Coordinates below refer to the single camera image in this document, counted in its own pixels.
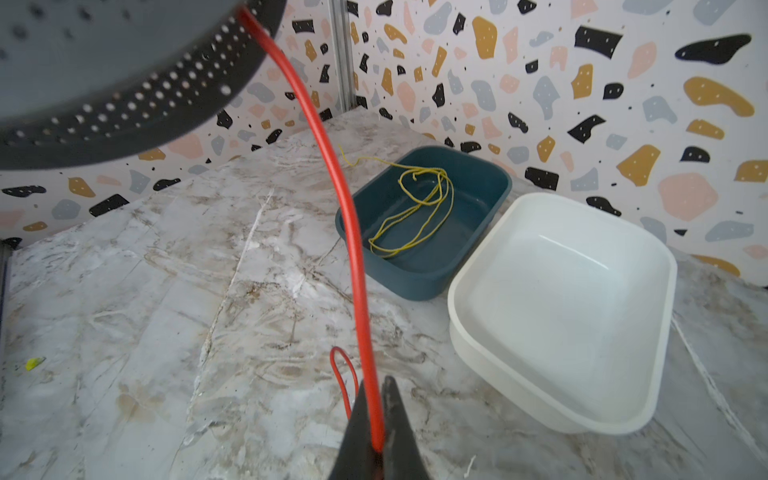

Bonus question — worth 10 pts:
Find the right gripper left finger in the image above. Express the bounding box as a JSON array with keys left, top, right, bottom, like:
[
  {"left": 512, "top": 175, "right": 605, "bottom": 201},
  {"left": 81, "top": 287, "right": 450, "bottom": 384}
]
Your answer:
[{"left": 328, "top": 386, "right": 375, "bottom": 480}]

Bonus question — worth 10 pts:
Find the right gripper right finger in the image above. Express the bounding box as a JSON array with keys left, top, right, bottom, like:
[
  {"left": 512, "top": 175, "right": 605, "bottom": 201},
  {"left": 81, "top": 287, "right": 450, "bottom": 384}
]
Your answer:
[{"left": 382, "top": 376, "right": 429, "bottom": 480}]

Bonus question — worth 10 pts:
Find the red cable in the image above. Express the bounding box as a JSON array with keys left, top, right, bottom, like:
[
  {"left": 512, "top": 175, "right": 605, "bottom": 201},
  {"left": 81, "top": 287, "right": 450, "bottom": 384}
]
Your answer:
[{"left": 236, "top": 4, "right": 386, "bottom": 454}]

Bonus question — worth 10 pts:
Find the grey cable spool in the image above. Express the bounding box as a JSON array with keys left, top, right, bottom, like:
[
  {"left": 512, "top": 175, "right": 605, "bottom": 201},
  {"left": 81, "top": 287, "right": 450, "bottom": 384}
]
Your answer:
[{"left": 1, "top": 0, "right": 265, "bottom": 171}]

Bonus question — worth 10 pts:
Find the white plastic bin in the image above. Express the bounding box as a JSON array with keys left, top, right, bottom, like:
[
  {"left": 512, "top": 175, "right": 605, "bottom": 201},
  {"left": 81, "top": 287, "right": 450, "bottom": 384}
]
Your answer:
[{"left": 447, "top": 193, "right": 677, "bottom": 435}]

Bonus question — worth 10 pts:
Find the teal plastic bin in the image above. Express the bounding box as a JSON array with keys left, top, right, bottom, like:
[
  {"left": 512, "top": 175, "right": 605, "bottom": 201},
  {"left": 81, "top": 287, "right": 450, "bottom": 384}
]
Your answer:
[{"left": 353, "top": 146, "right": 512, "bottom": 301}]

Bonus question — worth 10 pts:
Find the yellow scrap on table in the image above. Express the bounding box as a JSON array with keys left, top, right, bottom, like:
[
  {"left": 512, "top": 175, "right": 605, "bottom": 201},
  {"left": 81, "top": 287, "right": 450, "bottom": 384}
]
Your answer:
[{"left": 25, "top": 357, "right": 46, "bottom": 371}]

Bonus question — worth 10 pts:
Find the yellow cable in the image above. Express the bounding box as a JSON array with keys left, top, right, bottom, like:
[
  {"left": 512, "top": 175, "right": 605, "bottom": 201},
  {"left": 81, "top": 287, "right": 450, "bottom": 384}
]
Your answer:
[{"left": 338, "top": 146, "right": 455, "bottom": 259}]

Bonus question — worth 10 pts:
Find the left frame post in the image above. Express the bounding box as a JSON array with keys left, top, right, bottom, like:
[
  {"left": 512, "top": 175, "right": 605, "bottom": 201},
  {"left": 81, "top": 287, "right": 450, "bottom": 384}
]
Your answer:
[{"left": 328, "top": 0, "right": 357, "bottom": 112}]

